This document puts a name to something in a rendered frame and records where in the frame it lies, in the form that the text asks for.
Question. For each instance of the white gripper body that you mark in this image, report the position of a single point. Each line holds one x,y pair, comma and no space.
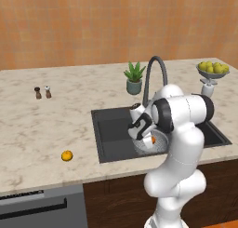
147,142

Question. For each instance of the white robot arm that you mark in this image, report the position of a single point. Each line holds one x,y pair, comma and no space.
182,151

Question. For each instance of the small orange tangerine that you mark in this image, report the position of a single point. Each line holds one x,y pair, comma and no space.
153,140

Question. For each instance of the white mesh colander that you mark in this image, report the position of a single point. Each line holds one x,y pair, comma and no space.
160,142

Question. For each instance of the dark grey sink basin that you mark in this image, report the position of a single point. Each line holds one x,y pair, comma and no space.
114,135

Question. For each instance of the grey curved sink faucet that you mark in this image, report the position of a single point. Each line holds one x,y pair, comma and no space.
148,73

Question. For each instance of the green plant in grey pot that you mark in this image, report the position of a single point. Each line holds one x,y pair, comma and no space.
134,79

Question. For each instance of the dark brown cupboard front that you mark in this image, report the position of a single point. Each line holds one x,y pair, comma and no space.
117,200

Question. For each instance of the orange fruit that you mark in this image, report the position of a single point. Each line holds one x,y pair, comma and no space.
67,155

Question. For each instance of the grey fruit bowl on stand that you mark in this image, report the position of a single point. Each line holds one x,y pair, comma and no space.
209,83

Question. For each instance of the yellow-green fruit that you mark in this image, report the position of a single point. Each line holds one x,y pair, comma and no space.
202,66
209,64
210,69
225,68
218,69

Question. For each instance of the white-topped salt shaker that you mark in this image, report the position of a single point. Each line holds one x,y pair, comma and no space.
48,92

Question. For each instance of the brown pepper shaker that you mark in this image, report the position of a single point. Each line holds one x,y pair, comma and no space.
37,93

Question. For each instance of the grey dishwasher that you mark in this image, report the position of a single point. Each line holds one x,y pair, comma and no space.
40,210

